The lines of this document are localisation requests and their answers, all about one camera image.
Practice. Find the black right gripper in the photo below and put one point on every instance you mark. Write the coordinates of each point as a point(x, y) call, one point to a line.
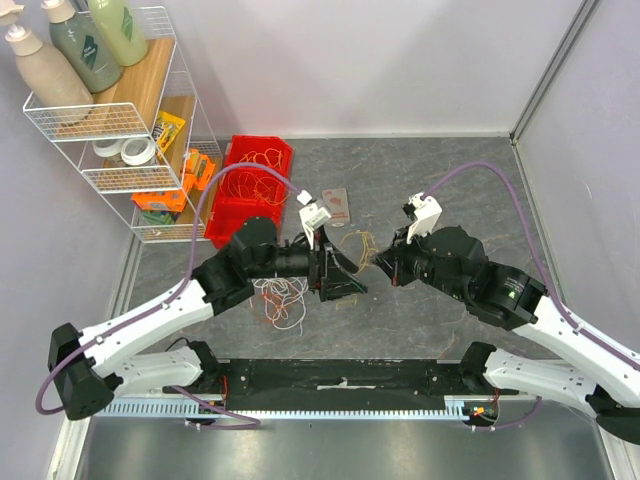
point(400, 260)

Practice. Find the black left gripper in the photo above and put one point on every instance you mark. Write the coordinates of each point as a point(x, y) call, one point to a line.
point(330, 277)

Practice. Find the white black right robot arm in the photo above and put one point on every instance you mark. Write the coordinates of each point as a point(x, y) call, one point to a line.
point(601, 377)

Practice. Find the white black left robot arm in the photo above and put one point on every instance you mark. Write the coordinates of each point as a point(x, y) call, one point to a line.
point(91, 367)

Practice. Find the red plastic bin near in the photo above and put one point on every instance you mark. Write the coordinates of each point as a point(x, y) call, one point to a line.
point(229, 214)

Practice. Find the red plastic bin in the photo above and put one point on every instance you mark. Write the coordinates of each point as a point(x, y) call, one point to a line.
point(254, 185)
point(229, 214)
point(271, 151)

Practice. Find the red plastic bin middle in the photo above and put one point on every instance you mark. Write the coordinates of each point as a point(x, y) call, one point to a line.
point(254, 185)

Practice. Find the red plastic bin far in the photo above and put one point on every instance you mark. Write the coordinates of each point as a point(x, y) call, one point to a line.
point(271, 151)

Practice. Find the orange green small boxes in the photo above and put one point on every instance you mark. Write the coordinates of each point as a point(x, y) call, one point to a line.
point(197, 170)

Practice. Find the orange snack box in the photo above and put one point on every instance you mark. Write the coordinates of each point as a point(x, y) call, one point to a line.
point(170, 201)

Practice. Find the green packet bottom shelf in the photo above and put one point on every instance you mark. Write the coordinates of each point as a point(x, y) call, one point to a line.
point(158, 218)

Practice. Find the yellow candy bag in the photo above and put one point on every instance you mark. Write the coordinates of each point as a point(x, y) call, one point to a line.
point(166, 129)

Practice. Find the white tape roll right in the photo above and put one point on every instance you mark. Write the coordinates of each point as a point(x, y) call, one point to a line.
point(137, 151)

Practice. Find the white tape roll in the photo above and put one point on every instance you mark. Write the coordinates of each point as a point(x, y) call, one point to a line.
point(137, 151)
point(107, 148)

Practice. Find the white tape roll left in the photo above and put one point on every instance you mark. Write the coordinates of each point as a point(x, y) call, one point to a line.
point(107, 148)

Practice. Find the light green bottle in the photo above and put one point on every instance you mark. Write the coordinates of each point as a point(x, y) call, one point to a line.
point(120, 30)

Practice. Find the beige pump bottle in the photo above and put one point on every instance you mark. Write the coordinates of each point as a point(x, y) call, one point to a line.
point(45, 70)

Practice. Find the grey green pump bottle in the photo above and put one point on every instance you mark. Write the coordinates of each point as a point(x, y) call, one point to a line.
point(82, 44)

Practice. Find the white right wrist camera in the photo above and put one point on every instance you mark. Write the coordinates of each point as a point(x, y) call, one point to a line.
point(423, 211)

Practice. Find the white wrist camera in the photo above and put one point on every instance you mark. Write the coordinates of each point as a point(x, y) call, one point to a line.
point(313, 215)
point(423, 211)

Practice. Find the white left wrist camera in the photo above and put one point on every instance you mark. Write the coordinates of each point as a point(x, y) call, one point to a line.
point(313, 215)

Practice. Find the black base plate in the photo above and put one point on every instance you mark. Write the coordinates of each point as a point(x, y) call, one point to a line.
point(338, 384)

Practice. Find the white wire shelf rack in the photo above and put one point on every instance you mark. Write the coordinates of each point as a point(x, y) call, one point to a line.
point(161, 81)

